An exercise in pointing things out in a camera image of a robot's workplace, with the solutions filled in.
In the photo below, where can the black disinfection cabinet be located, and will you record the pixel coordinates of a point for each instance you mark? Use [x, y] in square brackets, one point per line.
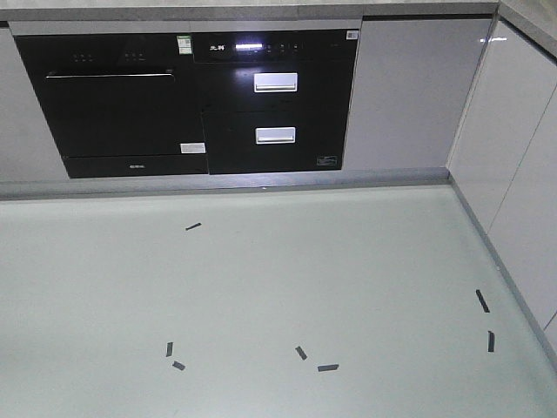
[225, 63]

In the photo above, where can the black built-in dishwasher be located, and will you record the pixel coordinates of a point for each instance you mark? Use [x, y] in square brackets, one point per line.
[118, 105]

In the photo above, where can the white side cabinet panel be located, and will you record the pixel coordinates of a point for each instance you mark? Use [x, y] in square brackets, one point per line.
[504, 162]

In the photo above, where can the lower silver drawer handle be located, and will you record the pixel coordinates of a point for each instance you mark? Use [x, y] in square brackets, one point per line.
[275, 135]

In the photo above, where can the silver drawer handle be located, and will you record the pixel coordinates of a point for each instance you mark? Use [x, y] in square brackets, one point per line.
[275, 82]
[275, 135]

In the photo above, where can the upper silver drawer handle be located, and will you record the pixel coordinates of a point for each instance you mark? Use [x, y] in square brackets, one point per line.
[275, 82]

